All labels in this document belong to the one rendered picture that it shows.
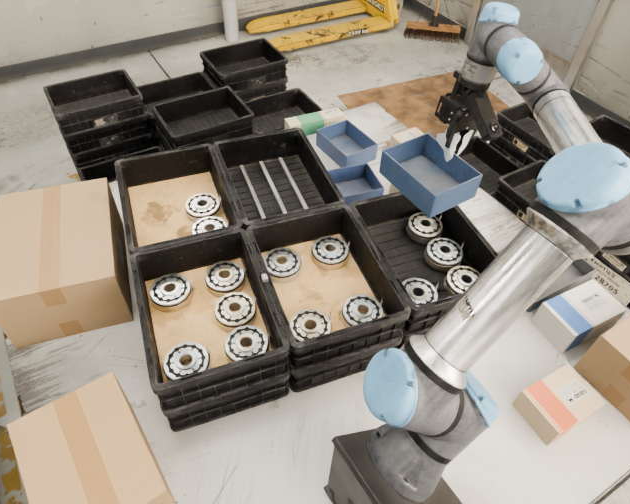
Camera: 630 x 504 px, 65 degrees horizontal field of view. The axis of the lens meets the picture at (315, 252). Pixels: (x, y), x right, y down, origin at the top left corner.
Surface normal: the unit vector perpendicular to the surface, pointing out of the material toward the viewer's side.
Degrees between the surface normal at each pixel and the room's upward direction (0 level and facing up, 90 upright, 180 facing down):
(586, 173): 42
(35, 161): 0
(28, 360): 0
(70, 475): 0
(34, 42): 90
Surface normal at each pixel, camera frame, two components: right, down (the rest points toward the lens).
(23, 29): 0.51, 0.65
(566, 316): 0.04, -0.67
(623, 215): 0.33, 0.52
